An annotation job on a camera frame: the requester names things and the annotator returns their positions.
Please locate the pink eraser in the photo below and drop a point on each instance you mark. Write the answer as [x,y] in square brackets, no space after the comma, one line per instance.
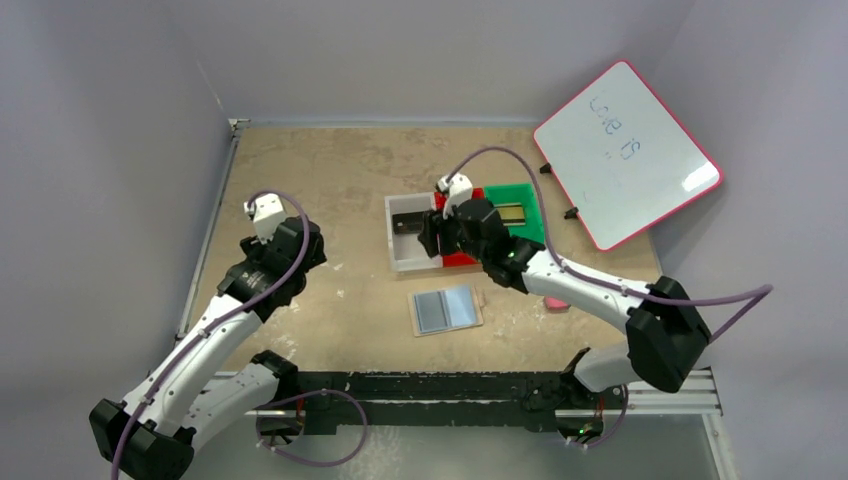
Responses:
[555,305]

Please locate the pink framed whiteboard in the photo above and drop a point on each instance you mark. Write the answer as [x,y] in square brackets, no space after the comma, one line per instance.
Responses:
[623,158]

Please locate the gold credit card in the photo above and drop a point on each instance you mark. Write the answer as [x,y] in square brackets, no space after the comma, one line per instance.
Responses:
[512,215]

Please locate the red plastic bin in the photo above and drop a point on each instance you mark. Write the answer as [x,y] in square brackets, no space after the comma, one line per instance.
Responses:
[457,259]

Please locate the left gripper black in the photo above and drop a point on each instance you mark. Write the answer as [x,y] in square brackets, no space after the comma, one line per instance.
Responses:
[291,237]

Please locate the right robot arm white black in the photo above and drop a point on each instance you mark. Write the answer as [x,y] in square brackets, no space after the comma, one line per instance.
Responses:
[664,335]

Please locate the green plastic bin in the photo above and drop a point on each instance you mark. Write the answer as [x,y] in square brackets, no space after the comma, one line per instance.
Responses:
[525,195]

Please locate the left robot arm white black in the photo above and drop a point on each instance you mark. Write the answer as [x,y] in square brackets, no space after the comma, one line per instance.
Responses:
[155,430]

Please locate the aluminium table frame rail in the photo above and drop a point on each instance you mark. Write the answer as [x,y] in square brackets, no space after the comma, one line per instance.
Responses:
[199,265]

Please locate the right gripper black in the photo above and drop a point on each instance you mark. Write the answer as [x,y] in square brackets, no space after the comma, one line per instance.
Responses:
[437,230]

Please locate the beige card holder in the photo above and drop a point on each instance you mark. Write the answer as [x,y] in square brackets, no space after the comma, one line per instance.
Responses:
[445,310]

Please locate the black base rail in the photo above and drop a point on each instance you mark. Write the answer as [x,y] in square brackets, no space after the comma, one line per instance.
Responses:
[537,401]

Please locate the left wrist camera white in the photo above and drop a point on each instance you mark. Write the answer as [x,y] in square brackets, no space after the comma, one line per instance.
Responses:
[266,213]

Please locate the black credit card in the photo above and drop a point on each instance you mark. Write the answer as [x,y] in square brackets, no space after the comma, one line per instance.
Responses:
[408,223]

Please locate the white plastic bin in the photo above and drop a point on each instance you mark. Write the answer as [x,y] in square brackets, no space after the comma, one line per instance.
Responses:
[406,254]

